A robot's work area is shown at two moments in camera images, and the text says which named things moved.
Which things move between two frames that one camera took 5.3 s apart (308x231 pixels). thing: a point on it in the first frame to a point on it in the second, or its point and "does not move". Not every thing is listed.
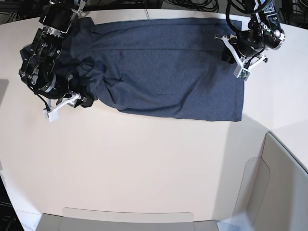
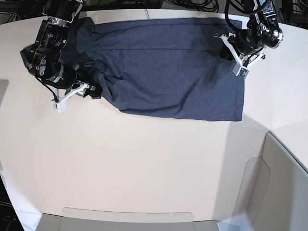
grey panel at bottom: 110,220 does not move
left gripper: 60,89 to 68,78
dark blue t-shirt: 154,68 does not move
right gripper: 250,43 does not move
